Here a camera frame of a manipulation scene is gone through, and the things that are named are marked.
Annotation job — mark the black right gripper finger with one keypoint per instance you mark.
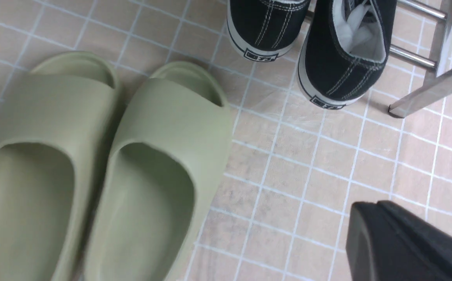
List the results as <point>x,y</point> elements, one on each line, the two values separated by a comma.
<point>386,242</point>

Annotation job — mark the black canvas sneaker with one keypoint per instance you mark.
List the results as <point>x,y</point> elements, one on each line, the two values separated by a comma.
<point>264,30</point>
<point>345,50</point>

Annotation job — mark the right green foam slide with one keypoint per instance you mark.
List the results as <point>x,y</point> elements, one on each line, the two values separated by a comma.
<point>165,165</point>

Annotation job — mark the green foam slide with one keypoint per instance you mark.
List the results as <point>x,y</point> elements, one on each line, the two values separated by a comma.
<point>165,165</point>
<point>56,129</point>

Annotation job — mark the left green foam slide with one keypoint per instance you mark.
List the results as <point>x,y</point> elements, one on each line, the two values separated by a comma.
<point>56,129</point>

